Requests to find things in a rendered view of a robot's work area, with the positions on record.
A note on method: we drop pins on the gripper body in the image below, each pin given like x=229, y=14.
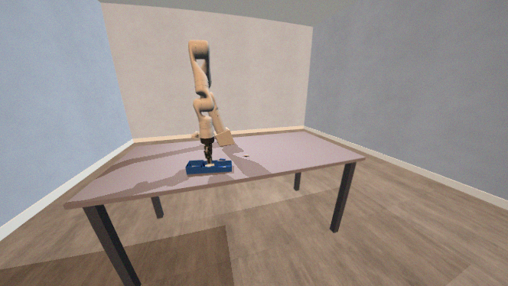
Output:
x=207, y=142

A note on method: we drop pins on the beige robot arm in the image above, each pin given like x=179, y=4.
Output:
x=206, y=103

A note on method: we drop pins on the blue rack of bins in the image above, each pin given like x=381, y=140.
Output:
x=198, y=167

